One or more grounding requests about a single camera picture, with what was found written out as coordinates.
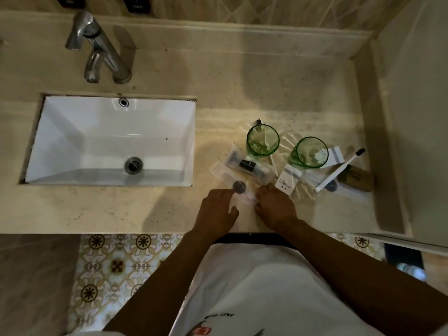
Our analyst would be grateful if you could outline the person's left hand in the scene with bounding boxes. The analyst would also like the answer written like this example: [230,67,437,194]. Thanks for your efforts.
[193,188,239,239]

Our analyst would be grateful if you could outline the person's right hand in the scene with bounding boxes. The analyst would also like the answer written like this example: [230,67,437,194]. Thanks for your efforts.
[254,183,299,232]

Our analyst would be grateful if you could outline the clear packet with round cap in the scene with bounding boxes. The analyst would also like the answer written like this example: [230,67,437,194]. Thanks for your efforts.
[209,161,260,207]

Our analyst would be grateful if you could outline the person's right forearm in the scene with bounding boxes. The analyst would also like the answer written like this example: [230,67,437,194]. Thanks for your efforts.
[278,220,448,336]

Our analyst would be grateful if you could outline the person's left forearm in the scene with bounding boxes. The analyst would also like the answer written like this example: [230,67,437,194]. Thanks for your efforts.
[102,228,224,336]

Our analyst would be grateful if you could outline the small white box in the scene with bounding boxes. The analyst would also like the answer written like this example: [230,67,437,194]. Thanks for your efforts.
[274,163,302,194]

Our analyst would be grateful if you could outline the clear packet with black item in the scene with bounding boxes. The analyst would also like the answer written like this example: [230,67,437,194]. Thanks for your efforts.
[225,143,274,183]

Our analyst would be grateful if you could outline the green drinking glass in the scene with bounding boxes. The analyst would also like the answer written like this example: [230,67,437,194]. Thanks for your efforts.
[289,136,329,170]
[246,124,280,158]

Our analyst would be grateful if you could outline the scattered cotton swabs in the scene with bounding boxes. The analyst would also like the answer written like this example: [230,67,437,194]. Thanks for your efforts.
[235,124,317,202]

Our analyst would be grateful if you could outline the white toothbrush with black head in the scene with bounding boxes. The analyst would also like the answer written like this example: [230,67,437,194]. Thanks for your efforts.
[314,148,367,193]

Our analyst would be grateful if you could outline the white grey striped packet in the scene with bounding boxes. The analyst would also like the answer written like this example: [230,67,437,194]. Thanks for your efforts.
[321,146,348,169]

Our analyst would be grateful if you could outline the white printed shirt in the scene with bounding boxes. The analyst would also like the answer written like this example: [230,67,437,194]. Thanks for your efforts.
[171,238,387,336]

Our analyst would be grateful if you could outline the brown paper packet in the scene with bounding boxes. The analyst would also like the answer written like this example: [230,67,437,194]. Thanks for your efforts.
[337,165,375,192]

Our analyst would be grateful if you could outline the chrome sink drain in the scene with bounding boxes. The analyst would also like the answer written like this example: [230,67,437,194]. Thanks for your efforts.
[125,157,143,175]

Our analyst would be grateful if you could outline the white rectangular sink basin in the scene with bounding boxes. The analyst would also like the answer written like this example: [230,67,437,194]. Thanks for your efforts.
[21,94,197,187]

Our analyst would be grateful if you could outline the chrome faucet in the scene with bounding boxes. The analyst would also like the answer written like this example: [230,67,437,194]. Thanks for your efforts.
[65,10,133,84]

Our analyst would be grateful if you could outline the black wall fixture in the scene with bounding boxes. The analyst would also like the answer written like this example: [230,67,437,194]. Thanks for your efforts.
[122,0,152,14]

